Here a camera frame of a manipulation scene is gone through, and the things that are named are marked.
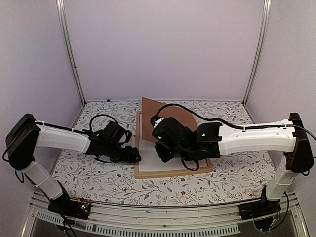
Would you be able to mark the left aluminium post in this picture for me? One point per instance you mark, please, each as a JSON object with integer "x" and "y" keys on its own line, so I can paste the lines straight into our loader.
{"x": 70, "y": 54}

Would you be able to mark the wooden picture frame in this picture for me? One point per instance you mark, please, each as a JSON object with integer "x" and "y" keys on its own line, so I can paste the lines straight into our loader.
{"x": 160, "y": 174}

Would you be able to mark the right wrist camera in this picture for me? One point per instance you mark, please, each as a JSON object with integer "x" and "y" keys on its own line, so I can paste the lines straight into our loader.
{"x": 155, "y": 120}

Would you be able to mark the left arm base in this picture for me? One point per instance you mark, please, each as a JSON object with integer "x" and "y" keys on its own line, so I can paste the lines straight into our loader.
{"x": 64, "y": 206}

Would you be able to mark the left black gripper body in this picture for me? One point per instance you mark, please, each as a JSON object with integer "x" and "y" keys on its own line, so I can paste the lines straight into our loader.
{"x": 116, "y": 156}

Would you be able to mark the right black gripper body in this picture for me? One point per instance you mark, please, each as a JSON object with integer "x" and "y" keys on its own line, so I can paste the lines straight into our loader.
{"x": 164, "y": 156}

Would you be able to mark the right aluminium post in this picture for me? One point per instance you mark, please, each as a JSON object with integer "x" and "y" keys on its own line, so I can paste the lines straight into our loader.
{"x": 259, "y": 48}

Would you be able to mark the floral tablecloth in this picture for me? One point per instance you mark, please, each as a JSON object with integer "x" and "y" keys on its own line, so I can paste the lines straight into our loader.
{"x": 236, "y": 177}

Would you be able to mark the aluminium post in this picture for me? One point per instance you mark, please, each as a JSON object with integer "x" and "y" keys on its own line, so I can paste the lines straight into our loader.
{"x": 259, "y": 48}
{"x": 70, "y": 54}

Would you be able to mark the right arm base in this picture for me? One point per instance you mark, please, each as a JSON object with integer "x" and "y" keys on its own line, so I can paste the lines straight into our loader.
{"x": 266, "y": 211}

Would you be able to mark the front aluminium rail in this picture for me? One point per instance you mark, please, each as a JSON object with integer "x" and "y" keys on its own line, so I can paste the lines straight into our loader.
{"x": 114, "y": 220}

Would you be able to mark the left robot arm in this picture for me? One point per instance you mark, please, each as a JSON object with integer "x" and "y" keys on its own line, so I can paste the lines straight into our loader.
{"x": 29, "y": 134}

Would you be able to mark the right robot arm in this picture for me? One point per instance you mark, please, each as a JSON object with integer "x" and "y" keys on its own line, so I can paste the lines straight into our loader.
{"x": 217, "y": 137}

